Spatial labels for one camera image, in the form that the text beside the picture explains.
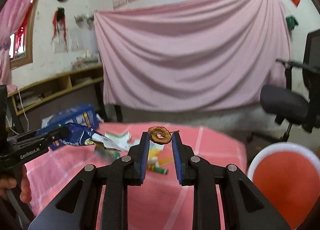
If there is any dark blue snack wrapper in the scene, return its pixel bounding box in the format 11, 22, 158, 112
36, 122, 122, 151

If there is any white green sachet wrapper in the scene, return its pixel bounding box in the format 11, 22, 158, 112
105, 132, 131, 152

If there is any brown dried fruit slice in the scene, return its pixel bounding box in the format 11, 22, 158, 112
148, 127, 172, 145

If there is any person's left hand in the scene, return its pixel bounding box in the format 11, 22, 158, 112
0, 166, 33, 204

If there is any red plastic bucket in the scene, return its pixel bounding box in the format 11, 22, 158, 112
247, 142, 319, 229

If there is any green small tube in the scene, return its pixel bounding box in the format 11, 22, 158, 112
147, 165, 169, 175

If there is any pink checkered tablecloth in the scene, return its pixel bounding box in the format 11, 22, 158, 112
26, 123, 247, 229

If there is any stack of books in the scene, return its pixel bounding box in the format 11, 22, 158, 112
72, 51, 101, 70

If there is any red black tassel ornament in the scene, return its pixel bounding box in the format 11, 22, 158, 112
52, 7, 67, 45

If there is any black office chair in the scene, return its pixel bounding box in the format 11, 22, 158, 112
260, 29, 320, 143

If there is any pink window curtain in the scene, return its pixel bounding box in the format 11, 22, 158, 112
1, 0, 31, 93

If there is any pink hanging sheet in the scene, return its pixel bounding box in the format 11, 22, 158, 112
94, 0, 291, 112

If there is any green hanging bag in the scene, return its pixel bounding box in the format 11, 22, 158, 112
286, 15, 299, 31

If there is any wooden wall shelf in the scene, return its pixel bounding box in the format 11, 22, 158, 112
8, 65, 104, 116

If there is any wooden window frame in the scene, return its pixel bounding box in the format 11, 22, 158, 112
9, 0, 38, 69

